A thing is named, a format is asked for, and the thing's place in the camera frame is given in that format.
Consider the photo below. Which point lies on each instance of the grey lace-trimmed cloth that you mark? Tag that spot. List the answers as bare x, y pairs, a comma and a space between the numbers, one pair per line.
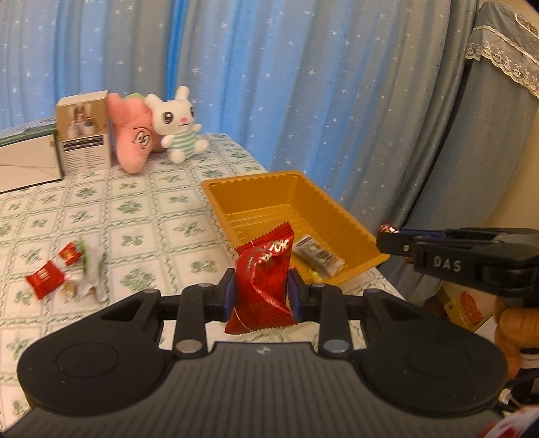
505, 42

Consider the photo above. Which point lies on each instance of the small red candy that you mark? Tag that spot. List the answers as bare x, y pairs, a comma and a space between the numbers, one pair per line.
69, 254

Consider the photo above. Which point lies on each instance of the pink star plush toy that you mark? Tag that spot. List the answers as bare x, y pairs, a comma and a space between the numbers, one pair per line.
134, 139

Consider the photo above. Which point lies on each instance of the blue star-print curtain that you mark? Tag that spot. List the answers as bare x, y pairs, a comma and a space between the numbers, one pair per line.
294, 84

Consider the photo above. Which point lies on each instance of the orange plastic tray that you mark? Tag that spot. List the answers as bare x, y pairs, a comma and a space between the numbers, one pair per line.
261, 193

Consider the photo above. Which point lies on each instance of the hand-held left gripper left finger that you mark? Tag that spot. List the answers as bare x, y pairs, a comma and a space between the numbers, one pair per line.
229, 301

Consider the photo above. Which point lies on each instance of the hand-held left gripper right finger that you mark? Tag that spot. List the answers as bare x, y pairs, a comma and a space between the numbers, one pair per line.
294, 301

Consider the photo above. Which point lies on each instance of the red white printed clothing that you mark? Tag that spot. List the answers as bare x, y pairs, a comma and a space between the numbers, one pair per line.
518, 425

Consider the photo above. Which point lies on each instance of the yellow box with red print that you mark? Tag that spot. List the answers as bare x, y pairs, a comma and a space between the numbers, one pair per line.
463, 309

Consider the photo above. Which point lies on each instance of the white flat cardboard box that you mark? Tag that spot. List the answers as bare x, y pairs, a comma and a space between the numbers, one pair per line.
25, 164

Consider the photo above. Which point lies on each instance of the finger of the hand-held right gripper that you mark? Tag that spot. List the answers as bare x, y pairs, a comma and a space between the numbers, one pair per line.
421, 234
396, 244

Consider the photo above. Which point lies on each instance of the green white snack packet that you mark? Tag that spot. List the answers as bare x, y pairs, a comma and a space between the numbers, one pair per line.
92, 273

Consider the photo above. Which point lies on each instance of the beige product box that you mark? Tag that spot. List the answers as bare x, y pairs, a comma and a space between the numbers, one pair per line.
84, 139

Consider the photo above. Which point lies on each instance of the white bunny plush toy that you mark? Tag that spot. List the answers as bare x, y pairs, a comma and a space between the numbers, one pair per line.
177, 122

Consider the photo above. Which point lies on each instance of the large red snack packet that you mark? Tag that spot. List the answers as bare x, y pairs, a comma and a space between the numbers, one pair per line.
259, 290

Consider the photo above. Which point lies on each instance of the brown candy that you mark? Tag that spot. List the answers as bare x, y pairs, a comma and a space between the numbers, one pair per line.
70, 289

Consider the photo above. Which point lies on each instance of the person's right hand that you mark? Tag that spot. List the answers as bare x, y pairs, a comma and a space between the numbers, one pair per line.
511, 332

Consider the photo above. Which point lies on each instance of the dark clear snack packet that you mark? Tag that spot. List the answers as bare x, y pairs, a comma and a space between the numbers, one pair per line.
316, 252

